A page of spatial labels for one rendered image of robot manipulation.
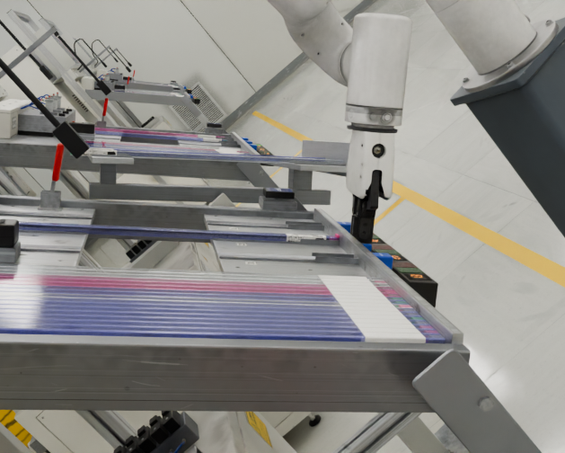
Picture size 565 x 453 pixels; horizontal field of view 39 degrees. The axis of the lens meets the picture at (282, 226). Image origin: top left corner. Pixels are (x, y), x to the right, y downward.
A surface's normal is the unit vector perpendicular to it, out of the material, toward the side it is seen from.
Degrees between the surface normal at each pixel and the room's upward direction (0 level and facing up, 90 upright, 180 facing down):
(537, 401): 0
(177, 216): 90
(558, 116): 90
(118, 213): 90
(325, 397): 90
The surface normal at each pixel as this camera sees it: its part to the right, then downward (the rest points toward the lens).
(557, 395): -0.63, -0.73
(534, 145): -0.65, 0.68
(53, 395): 0.16, 0.20
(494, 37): -0.12, 0.42
